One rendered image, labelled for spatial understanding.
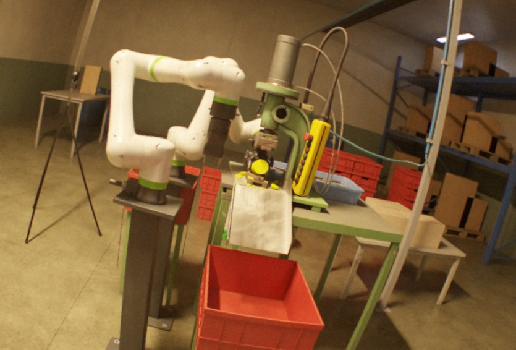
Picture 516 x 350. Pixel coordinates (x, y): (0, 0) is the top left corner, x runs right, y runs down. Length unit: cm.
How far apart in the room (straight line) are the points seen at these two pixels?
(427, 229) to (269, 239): 207
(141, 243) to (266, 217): 57
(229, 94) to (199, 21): 894
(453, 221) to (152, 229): 650
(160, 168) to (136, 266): 45
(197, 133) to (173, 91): 831
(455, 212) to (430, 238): 398
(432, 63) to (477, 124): 259
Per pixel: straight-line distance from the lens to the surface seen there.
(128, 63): 178
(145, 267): 180
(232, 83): 153
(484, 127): 734
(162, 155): 165
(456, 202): 760
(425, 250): 365
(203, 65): 147
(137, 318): 195
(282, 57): 206
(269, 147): 204
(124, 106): 168
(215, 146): 157
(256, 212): 192
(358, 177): 541
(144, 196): 169
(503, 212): 619
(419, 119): 960
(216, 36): 1037
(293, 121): 211
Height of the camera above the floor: 142
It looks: 9 degrees down
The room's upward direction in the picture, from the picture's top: 14 degrees clockwise
